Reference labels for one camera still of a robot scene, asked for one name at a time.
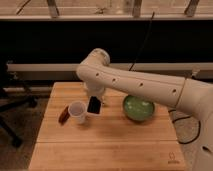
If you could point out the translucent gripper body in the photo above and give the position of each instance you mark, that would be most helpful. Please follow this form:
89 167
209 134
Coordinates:
95 92

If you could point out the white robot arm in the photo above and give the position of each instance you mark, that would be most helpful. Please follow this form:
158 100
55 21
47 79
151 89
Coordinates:
186 95

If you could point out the white ceramic cup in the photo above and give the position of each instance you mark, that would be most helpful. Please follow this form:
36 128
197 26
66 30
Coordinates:
78 110

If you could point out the green bowl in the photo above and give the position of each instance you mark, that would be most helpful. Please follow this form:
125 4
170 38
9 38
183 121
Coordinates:
137 109

